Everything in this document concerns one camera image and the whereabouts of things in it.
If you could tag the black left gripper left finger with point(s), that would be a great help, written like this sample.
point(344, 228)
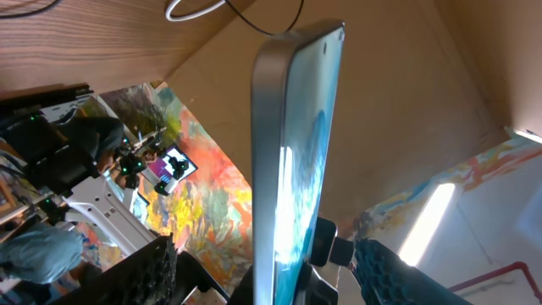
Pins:
point(145, 277)

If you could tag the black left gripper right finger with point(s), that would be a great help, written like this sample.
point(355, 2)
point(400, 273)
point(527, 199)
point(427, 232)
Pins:
point(385, 279)

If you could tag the blue screen smartphone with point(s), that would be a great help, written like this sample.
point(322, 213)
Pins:
point(293, 91)

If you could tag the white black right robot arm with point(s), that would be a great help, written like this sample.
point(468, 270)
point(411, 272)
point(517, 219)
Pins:
point(70, 172)

